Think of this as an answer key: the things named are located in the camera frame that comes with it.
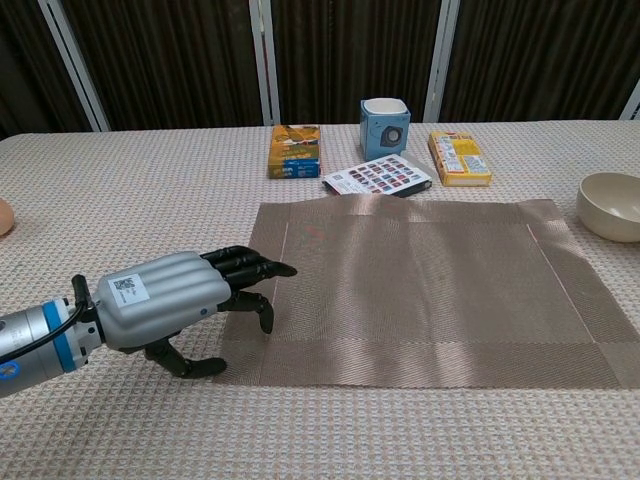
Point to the brown egg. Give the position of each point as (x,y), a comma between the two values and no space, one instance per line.
(4,217)

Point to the orange and blue box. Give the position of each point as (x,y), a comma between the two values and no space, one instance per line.
(294,152)

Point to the brown woven placemat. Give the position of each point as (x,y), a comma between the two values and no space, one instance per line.
(425,300)

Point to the yellow flat box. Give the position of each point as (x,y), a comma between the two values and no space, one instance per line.
(460,160)

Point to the dark pleated screen panel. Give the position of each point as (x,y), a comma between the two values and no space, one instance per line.
(350,50)
(170,60)
(540,55)
(25,65)

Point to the grey screen post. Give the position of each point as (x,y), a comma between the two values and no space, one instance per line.
(440,60)
(75,70)
(632,102)
(264,60)

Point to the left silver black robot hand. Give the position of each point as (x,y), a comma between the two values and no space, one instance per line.
(155,300)

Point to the light blue square box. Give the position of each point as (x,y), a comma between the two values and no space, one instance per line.
(385,142)

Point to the white box with picture grid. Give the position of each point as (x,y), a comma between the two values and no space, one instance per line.
(380,175)

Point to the light brown bowl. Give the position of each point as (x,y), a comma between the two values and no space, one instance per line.
(610,220)

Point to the beige woven tablecloth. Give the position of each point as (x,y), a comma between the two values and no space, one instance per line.
(125,200)

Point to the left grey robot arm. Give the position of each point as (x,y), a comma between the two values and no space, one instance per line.
(30,345)

